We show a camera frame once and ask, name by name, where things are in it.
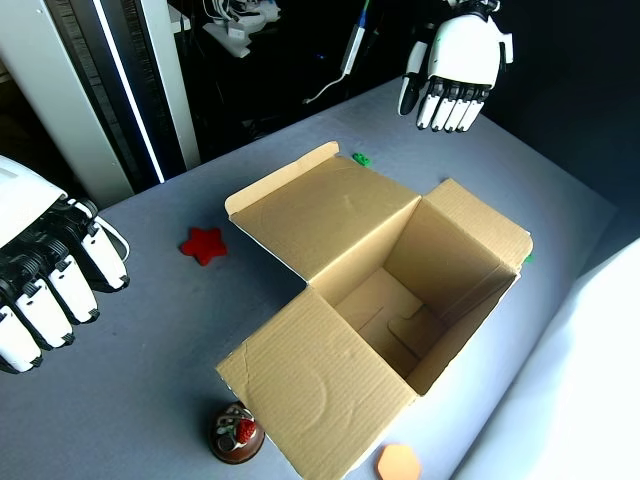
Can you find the chocolate toy cake with strawberry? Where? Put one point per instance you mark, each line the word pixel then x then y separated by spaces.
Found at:
pixel 235 435

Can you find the white plastic bracket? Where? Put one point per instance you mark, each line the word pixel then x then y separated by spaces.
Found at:
pixel 230 32

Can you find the white cardboard box brown inside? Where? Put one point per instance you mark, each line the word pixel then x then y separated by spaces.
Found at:
pixel 325 380

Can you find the white light strip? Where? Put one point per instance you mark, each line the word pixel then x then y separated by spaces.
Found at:
pixel 127 95

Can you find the orange hexagon block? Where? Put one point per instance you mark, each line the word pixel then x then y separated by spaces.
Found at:
pixel 397 462

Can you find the grey table cloth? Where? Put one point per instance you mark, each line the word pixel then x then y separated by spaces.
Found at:
pixel 150 350

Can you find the white metal column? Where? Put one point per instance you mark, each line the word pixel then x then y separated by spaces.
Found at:
pixel 45 100

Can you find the white backdrop sheet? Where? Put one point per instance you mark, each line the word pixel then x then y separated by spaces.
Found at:
pixel 575 375

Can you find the red star block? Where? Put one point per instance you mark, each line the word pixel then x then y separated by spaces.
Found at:
pixel 202 245

